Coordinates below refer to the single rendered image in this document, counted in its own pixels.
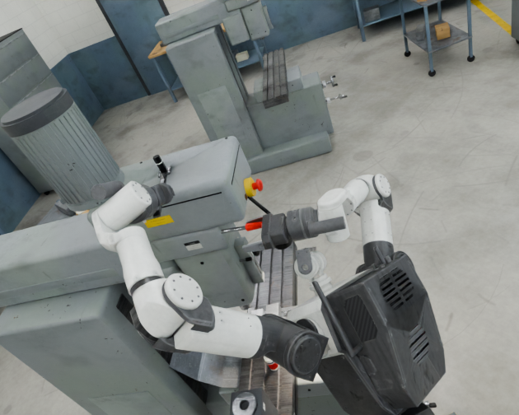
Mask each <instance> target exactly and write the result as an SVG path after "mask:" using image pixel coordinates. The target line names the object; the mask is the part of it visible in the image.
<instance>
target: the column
mask: <svg viewBox="0 0 519 415"><path fill-rule="evenodd" d="M133 307H134V303H133V298H132V296H130V295H129V292H128V289H127V287H126V283H125V282H122V283H118V284H114V285H109V286H105V287H98V288H94V289H90V290H85V291H78V292H74V293H69V294H65V295H61V296H53V297H49V298H44V299H40V300H36V301H28V302H24V303H20V304H15V305H8V306H7V307H6V308H5V310H4V311H3V313H2V314H1V316H0V345H1V346H2V347H4V348H5V349H6V350H8V351H9V352H10V353H11V354H12V355H14V356H15V357H17V358H18V359H19V360H20V361H22V362H23V363H25V364H26V365H27V366H28V367H29V368H31V369H32V370H33V371H35V372H36V373H37V374H39V375H40V376H42V377H43V378H44V379H46V380H47V381H48V382H49V383H50V384H52V385H53V386H54V387H56V388H57V389H59V390H60V391H61V392H63V393H64V394H66V395H67V396H68V397H69V398H70V399H71V400H73V401H74V402H75V403H77V404H78V405H80V406H81V407H82V408H84V409H85V410H87V411H88V412H89V413H90V414H91V415H213V414H212V413H211V412H210V411H209V410H208V409H207V407H206V402H207V397H208V384H206V383H204V382H200V381H197V380H194V379H192V378H190V377H188V376H187V375H184V374H182V373H180V372H178V371H176V370H174V369H172V368H170V367H169V366H170V363H171V358H172V354H173V352H165V351H162V350H158V349H155V348H153V347H152V346H151V345H150V344H149V343H148V342H147V341H146V340H145V339H144V338H143V337H142V336H141V335H140V334H139V332H138V331H137V330H136V329H135V328H134V325H133V321H132V318H131V315H130V311H131V309H132V308H133Z"/></svg>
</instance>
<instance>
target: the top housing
mask: <svg viewBox="0 0 519 415"><path fill-rule="evenodd" d="M160 158H161V159H162V161H163V162H164V164H165V166H166V168H167V167H168V166H171V173H170V174H169V175H168V176H167V178H166V184H168V185H170V186H171V187H172V188H173V190H174V193H175V196H173V199H172V200H171V202H170V203H168V204H164V205H162V208H161V216H160V217H157V218H153V215H152V216H151V217H149V218H148V219H146V222H145V223H143V222H142V221H141V222H139V223H137V224H128V225H127V226H126V227H130V226H140V227H142V228H143V229H144V230H145V232H146V234H147V238H148V240H149V242H151V241H154V240H161V239H165V238H169V237H172V236H177V235H183V234H187V233H190V232H195V231H201V230H205V229H208V228H213V227H216V226H223V225H226V224H231V223H234V222H238V221H242V220H243V219H244V218H245V210H246V204H247V201H246V199H245V194H246V192H245V187H244V179H246V178H250V176H251V169H250V166H249V164H248V162H247V160H246V158H245V155H244V152H243V151H242V149H241V145H240V143H239V142H238V140H237V138H235V137H233V136H230V137H226V138H222V139H218V140H216V141H212V142H207V143H204V144H201V145H198V146H195V147H190V148H187V149H184V150H181V151H178V152H173V153H170V154H167V155H164V156H160ZM120 169H121V170H122V171H123V173H124V184H125V185H126V184H128V183H129V182H130V181H135V182H137V183H139V184H145V185H147V186H149V187H152V186H154V185H157V184H159V183H160V178H158V171H159V168H158V167H157V165H156V163H155V161H154V160H153V159H150V160H146V161H141V162H139V163H135V164H132V165H130V166H125V167H121V168H120ZM106 201H107V200H106ZM106 201H105V202H106ZM105 202H103V203H102V204H104V203H105ZM102 204H100V205H98V206H96V207H94V208H92V209H90V211H89V212H88V214H87V216H86V217H87V220H88V221H89V222H90V223H91V225H92V226H93V227H94V225H93V222H92V218H91V215H92V213H93V212H94V211H95V210H96V209H97V208H99V207H100V206H101V205H102ZM126 227H124V228H126ZM124 228H122V229H121V230H123V229H124Z"/></svg>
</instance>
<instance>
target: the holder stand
mask: <svg viewBox="0 0 519 415"><path fill-rule="evenodd" d="M230 415H278V410H277V409H276V407H275V406H274V404H273V403H272V401H271V400H270V398H269V397H268V395H267V394H266V393H265V392H264V390H263V389H262V388H258V389H248V390H243V391H238V392H233V393H231V407H230Z"/></svg>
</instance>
